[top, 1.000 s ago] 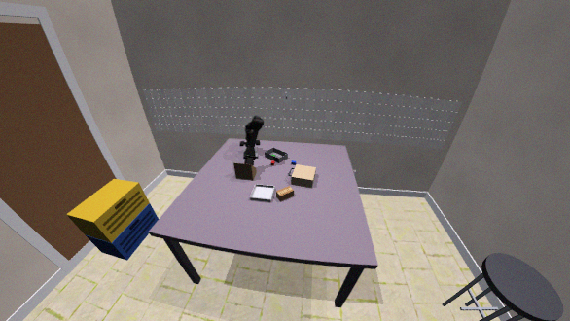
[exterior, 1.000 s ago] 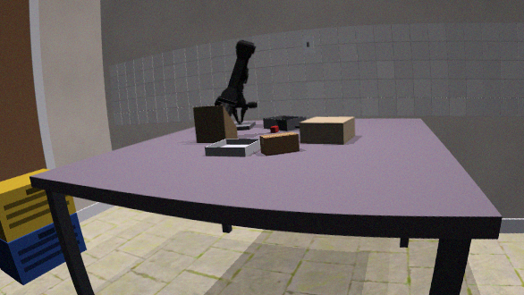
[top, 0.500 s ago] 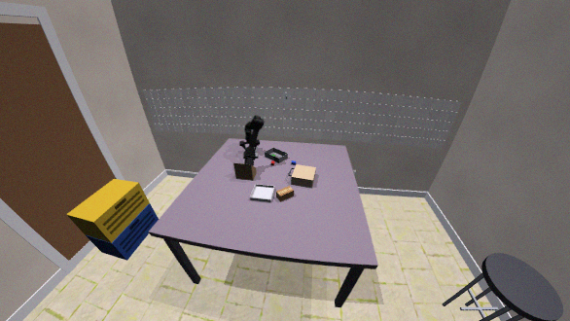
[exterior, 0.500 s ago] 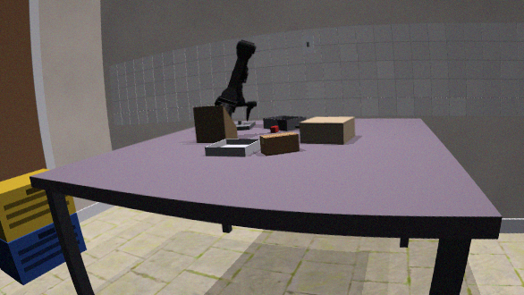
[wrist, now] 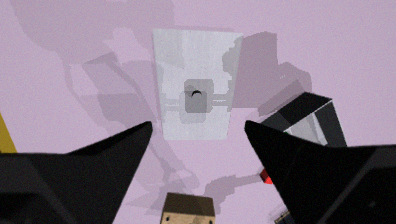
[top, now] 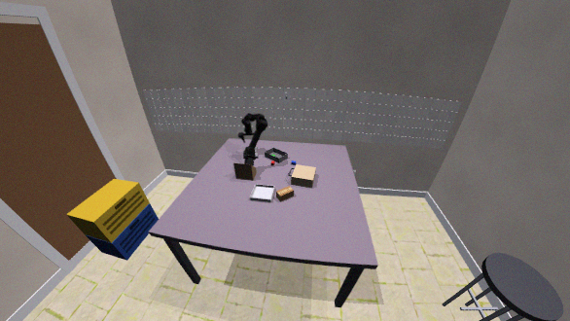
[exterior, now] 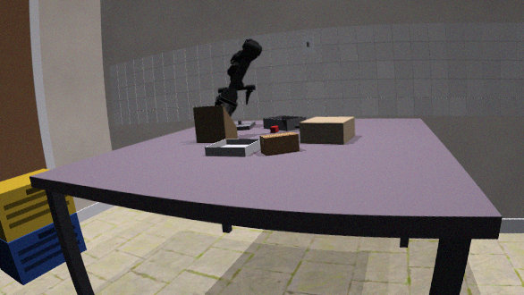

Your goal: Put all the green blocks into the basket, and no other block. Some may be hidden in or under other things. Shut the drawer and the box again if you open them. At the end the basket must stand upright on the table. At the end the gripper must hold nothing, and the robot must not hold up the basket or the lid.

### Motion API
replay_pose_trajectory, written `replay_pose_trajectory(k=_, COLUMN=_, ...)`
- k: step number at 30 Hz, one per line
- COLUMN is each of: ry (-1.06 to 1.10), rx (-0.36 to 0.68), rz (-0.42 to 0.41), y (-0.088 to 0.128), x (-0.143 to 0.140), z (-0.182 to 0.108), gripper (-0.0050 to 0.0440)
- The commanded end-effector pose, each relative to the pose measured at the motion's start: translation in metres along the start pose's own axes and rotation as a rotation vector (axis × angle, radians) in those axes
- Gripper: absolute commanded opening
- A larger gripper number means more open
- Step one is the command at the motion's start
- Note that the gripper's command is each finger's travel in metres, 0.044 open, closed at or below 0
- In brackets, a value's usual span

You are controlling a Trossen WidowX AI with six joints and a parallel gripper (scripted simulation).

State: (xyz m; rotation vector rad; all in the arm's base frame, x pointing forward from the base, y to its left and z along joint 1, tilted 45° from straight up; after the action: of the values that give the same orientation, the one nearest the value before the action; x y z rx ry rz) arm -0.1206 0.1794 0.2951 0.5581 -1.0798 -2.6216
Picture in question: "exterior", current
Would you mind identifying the white square tray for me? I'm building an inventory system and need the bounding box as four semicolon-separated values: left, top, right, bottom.
207;139;260;156

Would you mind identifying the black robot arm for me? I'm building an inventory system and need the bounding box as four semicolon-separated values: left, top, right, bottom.
215;39;262;117

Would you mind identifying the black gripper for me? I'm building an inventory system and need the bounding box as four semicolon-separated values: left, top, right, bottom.
218;76;256;105

